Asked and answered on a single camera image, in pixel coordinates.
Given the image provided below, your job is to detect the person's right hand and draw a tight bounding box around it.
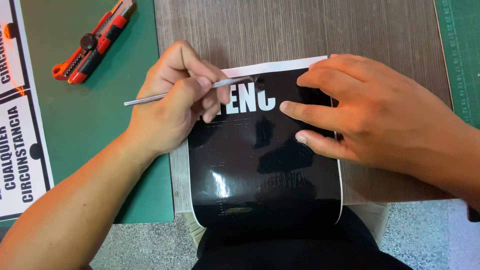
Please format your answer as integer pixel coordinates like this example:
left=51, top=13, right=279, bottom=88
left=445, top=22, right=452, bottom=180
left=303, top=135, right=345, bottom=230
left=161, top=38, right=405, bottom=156
left=279, top=53, right=464, bottom=177

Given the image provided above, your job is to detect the person's left hand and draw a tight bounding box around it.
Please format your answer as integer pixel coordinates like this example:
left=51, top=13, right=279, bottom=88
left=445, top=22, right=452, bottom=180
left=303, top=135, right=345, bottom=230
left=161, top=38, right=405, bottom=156
left=123, top=40, right=232, bottom=158

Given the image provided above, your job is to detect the thin metal weeding tool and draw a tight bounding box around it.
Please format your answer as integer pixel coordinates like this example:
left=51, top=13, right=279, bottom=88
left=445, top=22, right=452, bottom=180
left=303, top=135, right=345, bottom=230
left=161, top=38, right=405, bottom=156
left=124, top=74, right=260, bottom=107

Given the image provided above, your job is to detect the black vinyl sheet white backing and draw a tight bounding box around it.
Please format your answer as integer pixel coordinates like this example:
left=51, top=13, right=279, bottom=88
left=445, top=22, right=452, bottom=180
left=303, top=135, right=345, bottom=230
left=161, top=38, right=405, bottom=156
left=186, top=55, right=344, bottom=228

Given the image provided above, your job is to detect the plain green cutting mat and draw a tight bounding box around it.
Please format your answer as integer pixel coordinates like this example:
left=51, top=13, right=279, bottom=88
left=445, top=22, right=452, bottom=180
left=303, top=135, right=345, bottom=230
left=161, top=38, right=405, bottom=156
left=0, top=0, right=175, bottom=228

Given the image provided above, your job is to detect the red black utility knife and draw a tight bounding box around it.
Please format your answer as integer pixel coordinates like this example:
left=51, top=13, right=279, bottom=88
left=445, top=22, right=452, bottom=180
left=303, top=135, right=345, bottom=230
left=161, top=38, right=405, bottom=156
left=52, top=0, right=136, bottom=85

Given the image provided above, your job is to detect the green cutting mat with ruler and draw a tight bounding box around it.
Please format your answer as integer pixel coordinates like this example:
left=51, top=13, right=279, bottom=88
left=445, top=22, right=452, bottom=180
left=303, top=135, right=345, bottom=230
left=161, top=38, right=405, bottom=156
left=433, top=0, right=480, bottom=130

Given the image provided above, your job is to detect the white sign sheet black lettering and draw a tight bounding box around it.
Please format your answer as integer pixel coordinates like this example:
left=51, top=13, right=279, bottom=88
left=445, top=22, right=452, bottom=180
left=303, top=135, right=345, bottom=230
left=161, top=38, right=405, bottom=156
left=0, top=0, right=55, bottom=222

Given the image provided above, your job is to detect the person's black clothing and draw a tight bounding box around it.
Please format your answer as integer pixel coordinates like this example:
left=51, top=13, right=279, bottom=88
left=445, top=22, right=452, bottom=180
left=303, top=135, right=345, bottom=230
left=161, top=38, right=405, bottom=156
left=191, top=205, right=413, bottom=270

